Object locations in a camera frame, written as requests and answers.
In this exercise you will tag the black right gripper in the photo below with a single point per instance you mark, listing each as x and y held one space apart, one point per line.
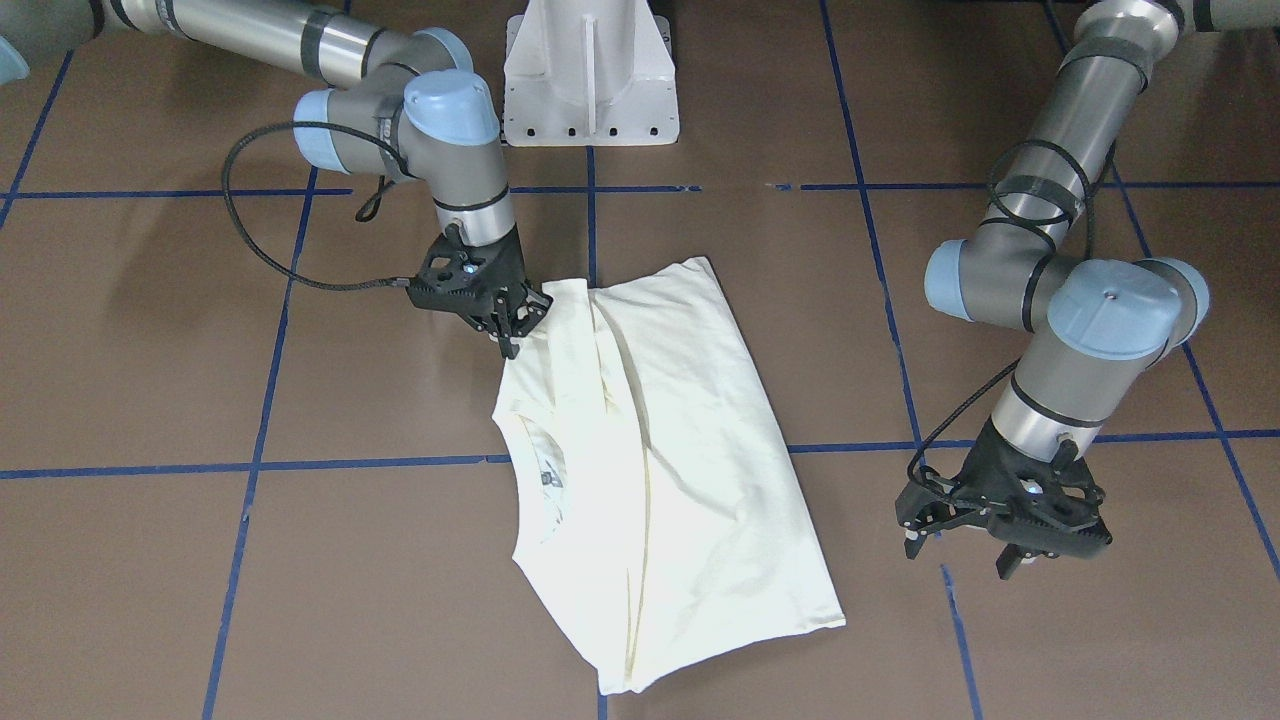
509 266

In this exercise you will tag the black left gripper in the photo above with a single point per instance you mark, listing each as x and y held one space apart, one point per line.
988 450

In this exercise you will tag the cream cat print t-shirt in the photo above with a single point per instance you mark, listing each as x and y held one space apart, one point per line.
660 521

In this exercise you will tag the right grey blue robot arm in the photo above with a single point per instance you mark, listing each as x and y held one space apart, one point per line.
402 108

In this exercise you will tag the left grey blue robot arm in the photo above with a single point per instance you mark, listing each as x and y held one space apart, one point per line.
1095 324

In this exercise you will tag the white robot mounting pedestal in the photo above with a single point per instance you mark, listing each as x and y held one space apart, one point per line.
590 73

